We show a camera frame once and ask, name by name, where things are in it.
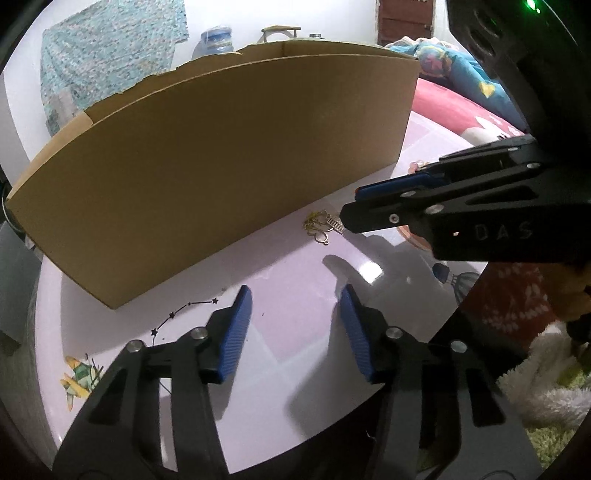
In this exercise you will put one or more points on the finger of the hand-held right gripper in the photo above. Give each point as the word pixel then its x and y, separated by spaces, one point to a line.
pixel 383 214
pixel 392 185

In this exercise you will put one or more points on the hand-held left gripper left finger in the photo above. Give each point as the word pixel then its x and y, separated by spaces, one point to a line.
pixel 235 337

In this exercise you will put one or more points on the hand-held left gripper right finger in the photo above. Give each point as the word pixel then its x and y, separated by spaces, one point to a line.
pixel 358 337

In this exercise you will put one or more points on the silver rectangular charm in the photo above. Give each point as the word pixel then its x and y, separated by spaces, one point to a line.
pixel 334 222

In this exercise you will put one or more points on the brown cardboard box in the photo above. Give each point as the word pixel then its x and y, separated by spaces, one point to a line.
pixel 207 161

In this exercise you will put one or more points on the person's right forearm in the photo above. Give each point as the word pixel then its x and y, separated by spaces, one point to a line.
pixel 575 295

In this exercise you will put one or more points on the blue printed blanket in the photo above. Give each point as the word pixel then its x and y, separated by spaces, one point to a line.
pixel 471 78

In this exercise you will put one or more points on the pink printed blanket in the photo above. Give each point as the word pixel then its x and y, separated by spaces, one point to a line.
pixel 443 104

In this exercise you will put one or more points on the brown wooden door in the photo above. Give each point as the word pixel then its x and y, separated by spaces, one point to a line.
pixel 406 23

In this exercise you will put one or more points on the wooden chair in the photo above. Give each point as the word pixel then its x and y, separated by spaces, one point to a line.
pixel 279 29

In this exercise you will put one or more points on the white green fuzzy garment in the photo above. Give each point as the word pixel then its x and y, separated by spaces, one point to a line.
pixel 545 387

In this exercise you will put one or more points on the grey board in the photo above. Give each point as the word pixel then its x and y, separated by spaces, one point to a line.
pixel 16 277

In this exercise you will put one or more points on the blue patterned wall cloth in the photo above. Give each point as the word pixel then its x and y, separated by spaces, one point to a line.
pixel 101 50

